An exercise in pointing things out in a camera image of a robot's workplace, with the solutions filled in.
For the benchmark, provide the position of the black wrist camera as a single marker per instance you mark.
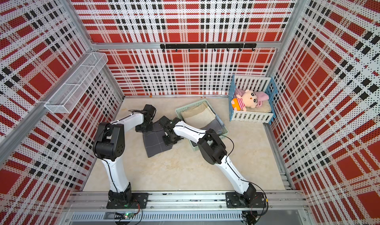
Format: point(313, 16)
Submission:
point(149, 110)
point(164, 121)

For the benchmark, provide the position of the green perforated plastic basket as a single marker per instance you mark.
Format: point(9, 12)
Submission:
point(181, 109)

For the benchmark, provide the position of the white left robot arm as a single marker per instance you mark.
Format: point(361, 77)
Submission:
point(109, 147)

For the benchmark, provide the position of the black wall hook rail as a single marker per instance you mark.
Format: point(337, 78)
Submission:
point(209, 46)

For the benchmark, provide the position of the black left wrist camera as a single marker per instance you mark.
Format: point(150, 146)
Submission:
point(149, 110)

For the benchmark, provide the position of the beige and grey pillowcase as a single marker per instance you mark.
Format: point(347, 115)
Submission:
point(202, 117)

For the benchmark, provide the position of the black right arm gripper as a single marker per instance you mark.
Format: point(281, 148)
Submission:
point(167, 143)

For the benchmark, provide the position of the blue white toy crib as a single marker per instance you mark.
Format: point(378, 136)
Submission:
point(251, 99)

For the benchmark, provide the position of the small green circuit board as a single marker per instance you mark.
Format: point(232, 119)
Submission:
point(124, 216)

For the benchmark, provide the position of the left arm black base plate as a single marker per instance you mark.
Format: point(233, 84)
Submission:
point(132, 201)

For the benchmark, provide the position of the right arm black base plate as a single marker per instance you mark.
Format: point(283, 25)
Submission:
point(235, 200)

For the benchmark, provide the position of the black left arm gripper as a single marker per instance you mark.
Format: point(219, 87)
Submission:
point(138, 129)

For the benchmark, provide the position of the dark grey checked pillowcase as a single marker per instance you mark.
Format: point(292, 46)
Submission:
point(153, 141)

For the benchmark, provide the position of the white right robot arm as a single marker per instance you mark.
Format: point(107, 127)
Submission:
point(213, 151)

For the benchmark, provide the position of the cream fluffy crib mattress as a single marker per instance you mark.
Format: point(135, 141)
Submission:
point(265, 107)

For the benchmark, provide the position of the aluminium front rail frame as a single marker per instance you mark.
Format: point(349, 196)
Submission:
point(283, 207)

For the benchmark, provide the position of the pink plush doll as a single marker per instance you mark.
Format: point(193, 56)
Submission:
point(249, 99)

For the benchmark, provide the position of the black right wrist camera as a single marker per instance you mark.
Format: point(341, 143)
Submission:
point(164, 121)

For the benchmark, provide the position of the white wire mesh shelf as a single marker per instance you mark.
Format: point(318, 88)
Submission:
point(72, 90)

